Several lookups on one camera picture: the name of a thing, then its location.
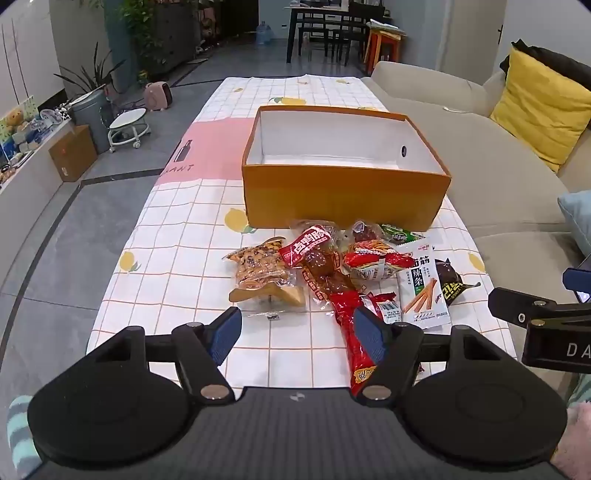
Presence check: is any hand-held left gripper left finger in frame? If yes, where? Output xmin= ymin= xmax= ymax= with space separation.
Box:
xmin=85 ymin=307 xmax=243 ymax=407

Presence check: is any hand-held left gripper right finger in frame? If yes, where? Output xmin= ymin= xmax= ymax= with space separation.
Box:
xmin=353 ymin=305 xmax=513 ymax=407

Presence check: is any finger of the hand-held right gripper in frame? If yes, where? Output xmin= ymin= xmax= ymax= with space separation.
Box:
xmin=562 ymin=267 xmax=591 ymax=304
xmin=488 ymin=287 xmax=591 ymax=330

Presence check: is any long red sausage packet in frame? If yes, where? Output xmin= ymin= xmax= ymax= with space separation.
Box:
xmin=329 ymin=292 xmax=386 ymax=398

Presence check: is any red packet with barcode label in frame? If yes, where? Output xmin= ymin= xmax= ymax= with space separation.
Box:
xmin=365 ymin=292 xmax=400 ymax=324

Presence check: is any black snack packet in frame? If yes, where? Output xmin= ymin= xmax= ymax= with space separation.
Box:
xmin=436 ymin=258 xmax=481 ymax=306

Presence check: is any clear packet with tan wedge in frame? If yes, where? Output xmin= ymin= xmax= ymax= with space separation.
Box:
xmin=228 ymin=281 xmax=309 ymax=320

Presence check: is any red white snack packet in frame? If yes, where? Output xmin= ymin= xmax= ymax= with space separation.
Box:
xmin=343 ymin=239 xmax=416 ymax=284

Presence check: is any clear packet of brown nuts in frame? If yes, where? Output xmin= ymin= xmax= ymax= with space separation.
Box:
xmin=222 ymin=236 xmax=296 ymax=291

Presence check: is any white spicy strip packet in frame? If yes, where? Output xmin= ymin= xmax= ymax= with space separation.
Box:
xmin=396 ymin=241 xmax=451 ymax=329

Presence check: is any green snack packet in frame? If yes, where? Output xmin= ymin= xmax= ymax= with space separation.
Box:
xmin=379 ymin=224 xmax=426 ymax=245

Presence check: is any red label braised meat packet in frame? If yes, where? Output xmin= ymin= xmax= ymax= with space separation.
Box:
xmin=278 ymin=220 xmax=363 ymax=305

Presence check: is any orange cardboard box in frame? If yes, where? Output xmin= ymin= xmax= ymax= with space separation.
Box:
xmin=241 ymin=105 xmax=452 ymax=232

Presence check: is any light blue pillow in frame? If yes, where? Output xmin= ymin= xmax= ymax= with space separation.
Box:
xmin=557 ymin=189 xmax=591 ymax=259

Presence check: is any fuzzy striped clothing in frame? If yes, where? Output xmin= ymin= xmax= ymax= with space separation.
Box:
xmin=7 ymin=394 xmax=42 ymax=467
xmin=551 ymin=374 xmax=591 ymax=476

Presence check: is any beige sofa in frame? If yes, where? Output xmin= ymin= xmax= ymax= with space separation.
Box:
xmin=360 ymin=60 xmax=591 ymax=333

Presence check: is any checked lemon print tablecloth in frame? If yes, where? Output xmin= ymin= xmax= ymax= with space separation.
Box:
xmin=88 ymin=76 xmax=518 ymax=388

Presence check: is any yellow pillow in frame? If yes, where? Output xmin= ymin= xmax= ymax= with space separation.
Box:
xmin=489 ymin=46 xmax=591 ymax=174

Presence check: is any dark cushion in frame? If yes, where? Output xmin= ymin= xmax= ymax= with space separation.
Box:
xmin=501 ymin=39 xmax=591 ymax=86

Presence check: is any white round wheeled stool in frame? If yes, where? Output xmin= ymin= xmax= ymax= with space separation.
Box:
xmin=107 ymin=109 xmax=151 ymax=153

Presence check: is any brown cardboard box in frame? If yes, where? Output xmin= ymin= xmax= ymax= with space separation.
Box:
xmin=48 ymin=124 xmax=99 ymax=183

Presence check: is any pink space heater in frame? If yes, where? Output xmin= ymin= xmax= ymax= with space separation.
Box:
xmin=144 ymin=82 xmax=173 ymax=112

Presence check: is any grey bin planter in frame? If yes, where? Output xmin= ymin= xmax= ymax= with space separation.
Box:
xmin=69 ymin=90 xmax=114 ymax=155

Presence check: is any white side counter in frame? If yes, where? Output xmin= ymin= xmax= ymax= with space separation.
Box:
xmin=0 ymin=117 xmax=75 ymax=197

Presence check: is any long leaf potted plant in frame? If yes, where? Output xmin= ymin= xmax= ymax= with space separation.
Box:
xmin=53 ymin=41 xmax=125 ymax=100

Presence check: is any orange stool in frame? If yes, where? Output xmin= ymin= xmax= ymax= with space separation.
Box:
xmin=365 ymin=30 xmax=402 ymax=77

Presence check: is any yellow bear picture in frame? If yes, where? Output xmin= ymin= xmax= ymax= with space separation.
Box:
xmin=0 ymin=96 xmax=37 ymax=141

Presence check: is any dark cabinet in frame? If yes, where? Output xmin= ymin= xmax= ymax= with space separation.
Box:
xmin=152 ymin=0 xmax=199 ymax=77

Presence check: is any tall green leafy plant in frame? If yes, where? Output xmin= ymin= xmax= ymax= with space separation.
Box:
xmin=117 ymin=0 xmax=162 ymax=79

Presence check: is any black dining chair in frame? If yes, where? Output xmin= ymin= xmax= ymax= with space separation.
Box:
xmin=346 ymin=2 xmax=386 ymax=65

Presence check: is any black dining table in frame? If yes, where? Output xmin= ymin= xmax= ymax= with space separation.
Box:
xmin=284 ymin=4 xmax=370 ymax=65

